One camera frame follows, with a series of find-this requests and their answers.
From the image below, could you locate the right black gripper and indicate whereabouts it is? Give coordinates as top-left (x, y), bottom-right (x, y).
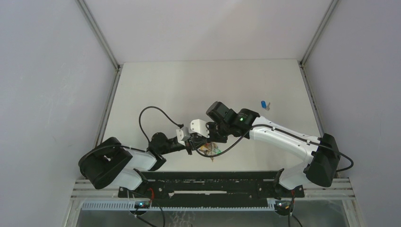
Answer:
top-left (201, 122), bottom-right (230, 144)

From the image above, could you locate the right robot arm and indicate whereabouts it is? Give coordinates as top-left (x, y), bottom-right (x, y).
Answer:
top-left (206, 101), bottom-right (340, 197)

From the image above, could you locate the left green circuit board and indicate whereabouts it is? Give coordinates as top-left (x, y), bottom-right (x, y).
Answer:
top-left (134, 201), bottom-right (151, 209)

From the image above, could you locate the black camera cable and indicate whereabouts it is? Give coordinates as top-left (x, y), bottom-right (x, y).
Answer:
top-left (195, 124), bottom-right (355, 174)
top-left (78, 106), bottom-right (184, 170)

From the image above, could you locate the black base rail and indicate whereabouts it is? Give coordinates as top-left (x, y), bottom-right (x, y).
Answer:
top-left (118, 171), bottom-right (305, 207)

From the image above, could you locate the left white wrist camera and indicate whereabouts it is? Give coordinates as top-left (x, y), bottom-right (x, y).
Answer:
top-left (176, 126), bottom-right (191, 143)

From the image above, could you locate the metal key organizer ring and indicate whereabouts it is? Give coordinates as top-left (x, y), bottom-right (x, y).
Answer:
top-left (198, 141), bottom-right (222, 163)

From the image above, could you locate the right black camera cable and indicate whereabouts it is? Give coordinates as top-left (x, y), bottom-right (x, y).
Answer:
top-left (195, 124), bottom-right (355, 174)

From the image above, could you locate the blue tagged key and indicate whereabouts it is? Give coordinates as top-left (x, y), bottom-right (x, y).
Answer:
top-left (261, 101), bottom-right (270, 111)

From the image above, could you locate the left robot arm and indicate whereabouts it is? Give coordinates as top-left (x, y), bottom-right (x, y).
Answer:
top-left (78, 130), bottom-right (207, 197)

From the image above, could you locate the green circuit board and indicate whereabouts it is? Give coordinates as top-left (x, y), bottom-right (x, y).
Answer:
top-left (274, 201), bottom-right (294, 216)
top-left (134, 201), bottom-right (151, 209)

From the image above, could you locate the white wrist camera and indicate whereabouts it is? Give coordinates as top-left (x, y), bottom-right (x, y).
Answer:
top-left (176, 126), bottom-right (191, 143)
top-left (189, 119), bottom-right (209, 138)

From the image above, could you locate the left black camera cable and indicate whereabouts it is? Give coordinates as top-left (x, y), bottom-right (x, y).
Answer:
top-left (78, 106), bottom-right (184, 170)

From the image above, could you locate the white slotted cable duct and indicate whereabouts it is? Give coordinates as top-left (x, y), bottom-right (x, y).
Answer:
top-left (81, 201), bottom-right (274, 211)

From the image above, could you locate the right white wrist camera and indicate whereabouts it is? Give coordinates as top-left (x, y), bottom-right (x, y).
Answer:
top-left (189, 119), bottom-right (209, 138)

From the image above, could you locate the right green circuit board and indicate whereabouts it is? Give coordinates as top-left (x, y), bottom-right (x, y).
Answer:
top-left (274, 201), bottom-right (294, 216)

